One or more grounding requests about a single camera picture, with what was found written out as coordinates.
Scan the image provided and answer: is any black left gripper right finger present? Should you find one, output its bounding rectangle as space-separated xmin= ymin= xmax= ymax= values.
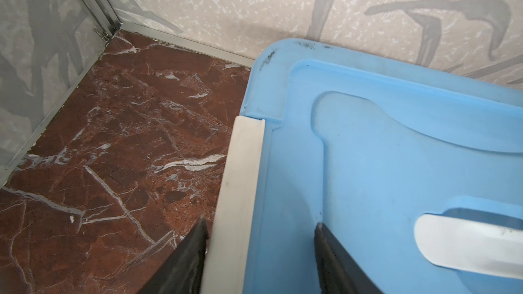
xmin=314 ymin=223 xmax=382 ymax=293

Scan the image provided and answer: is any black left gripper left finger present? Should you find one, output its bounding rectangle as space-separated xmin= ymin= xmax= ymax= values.
xmin=139 ymin=219 xmax=208 ymax=294

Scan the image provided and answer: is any aluminium frame corner post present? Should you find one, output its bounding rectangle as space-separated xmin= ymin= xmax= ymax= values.
xmin=54 ymin=0 xmax=123 ymax=39

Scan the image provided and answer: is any blue plastic bin lid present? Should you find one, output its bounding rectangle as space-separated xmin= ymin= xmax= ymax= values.
xmin=241 ymin=39 xmax=522 ymax=293

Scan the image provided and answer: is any white plastic storage bin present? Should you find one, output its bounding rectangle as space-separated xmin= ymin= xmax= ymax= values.
xmin=200 ymin=116 xmax=265 ymax=293

